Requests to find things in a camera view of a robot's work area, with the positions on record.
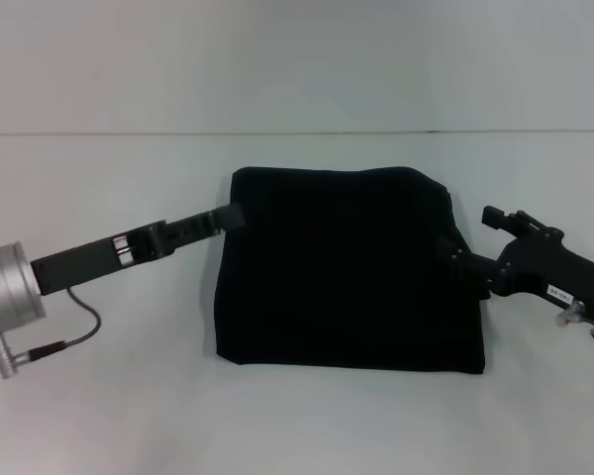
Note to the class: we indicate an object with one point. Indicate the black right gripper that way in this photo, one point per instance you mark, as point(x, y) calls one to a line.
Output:
point(559, 272)

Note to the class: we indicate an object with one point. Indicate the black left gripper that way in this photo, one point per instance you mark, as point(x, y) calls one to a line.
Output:
point(94, 257)

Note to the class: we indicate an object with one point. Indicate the black shirt with FREE! print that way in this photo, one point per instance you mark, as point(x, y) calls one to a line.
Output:
point(351, 272)

